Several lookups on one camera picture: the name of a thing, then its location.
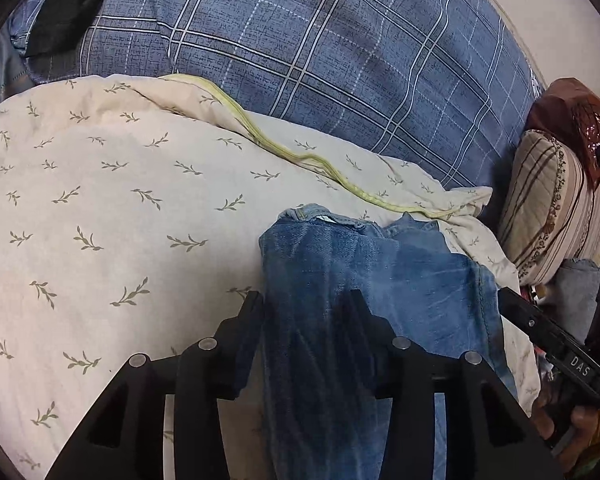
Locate shiny brown plastic bag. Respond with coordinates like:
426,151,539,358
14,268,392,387
525,77,600,184

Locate blue plaid pillow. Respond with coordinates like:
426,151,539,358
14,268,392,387
25,0,547,192

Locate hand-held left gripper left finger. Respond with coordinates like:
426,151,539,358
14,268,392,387
45,290,265,480

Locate person's right hand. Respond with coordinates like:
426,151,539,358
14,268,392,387
532,391,600,470

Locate blue denim pants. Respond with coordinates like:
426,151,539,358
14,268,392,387
257,203,521,480

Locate light blue cloth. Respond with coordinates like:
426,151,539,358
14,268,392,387
0,0,49,112

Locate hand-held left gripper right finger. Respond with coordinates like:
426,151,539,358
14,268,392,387
346,289,564,480

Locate striped beige pillow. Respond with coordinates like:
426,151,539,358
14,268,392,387
497,130,600,287

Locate cream leaf-print quilt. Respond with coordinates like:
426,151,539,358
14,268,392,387
0,74,542,480

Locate black cloth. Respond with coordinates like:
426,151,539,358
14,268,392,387
24,0,114,59

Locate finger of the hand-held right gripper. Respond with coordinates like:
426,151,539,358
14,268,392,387
498,287,561,361

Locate grey cloth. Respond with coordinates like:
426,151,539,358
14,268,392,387
542,258,600,334

